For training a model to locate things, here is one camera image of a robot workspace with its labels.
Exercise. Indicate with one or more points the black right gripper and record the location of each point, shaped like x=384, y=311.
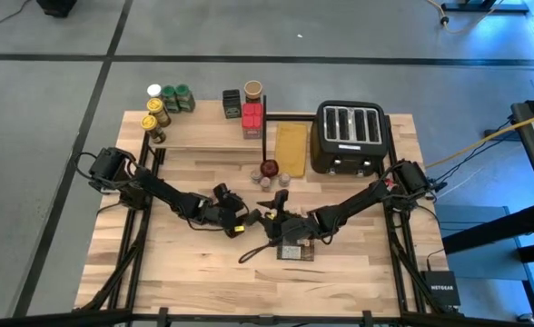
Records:
x=294, y=229

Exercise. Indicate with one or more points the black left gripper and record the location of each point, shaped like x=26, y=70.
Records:
x=217, y=209

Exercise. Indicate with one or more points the red boxes stack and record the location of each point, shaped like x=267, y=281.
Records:
x=252, y=122
x=252, y=107

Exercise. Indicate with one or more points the tan-lid spice jar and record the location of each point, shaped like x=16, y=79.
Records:
x=253, y=90

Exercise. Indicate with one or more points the yellow-lid dark spice jar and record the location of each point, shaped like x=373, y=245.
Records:
x=151, y=125
x=158, y=109

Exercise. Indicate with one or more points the green-lid oregano spice jar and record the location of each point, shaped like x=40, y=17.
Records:
x=185, y=97

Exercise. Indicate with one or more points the green-lid herb spice jar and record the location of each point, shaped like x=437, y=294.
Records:
x=171, y=99

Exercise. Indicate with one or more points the white-lid spice jar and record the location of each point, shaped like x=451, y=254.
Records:
x=154, y=91

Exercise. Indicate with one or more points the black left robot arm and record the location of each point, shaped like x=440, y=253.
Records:
x=158, y=191

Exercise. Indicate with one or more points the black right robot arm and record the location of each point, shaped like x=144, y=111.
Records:
x=362, y=200

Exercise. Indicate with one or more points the dark red round object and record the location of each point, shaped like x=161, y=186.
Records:
x=269, y=168

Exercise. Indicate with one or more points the yellow cloth mat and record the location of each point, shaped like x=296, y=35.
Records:
x=291, y=147

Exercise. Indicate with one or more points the black four-slot toaster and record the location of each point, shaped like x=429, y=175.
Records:
x=351, y=131

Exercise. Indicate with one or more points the black Netgear router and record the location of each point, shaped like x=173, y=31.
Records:
x=442, y=288

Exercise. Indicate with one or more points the black floor object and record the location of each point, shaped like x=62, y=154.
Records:
x=56, y=6

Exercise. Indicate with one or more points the black stand base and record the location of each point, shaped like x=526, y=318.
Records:
x=485, y=6

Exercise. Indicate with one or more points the wooden shelf with black frame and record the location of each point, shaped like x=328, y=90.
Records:
x=203, y=131

